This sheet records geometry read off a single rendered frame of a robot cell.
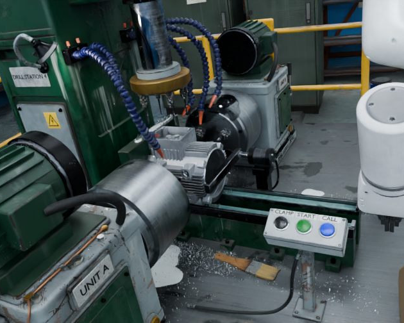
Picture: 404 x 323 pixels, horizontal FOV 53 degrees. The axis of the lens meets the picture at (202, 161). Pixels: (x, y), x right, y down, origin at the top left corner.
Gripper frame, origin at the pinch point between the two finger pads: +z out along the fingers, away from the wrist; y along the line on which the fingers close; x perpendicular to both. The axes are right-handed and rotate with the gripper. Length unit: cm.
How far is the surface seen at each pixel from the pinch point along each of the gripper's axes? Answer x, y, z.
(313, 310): 11.6, 15.9, 31.4
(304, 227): 0.5, 16.5, 8.0
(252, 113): -53, 50, 35
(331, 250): 3.5, 10.9, 11.1
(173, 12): -289, 236, 154
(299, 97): -252, 107, 247
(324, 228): 0.0, 12.5, 8.0
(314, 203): -20.5, 22.1, 36.9
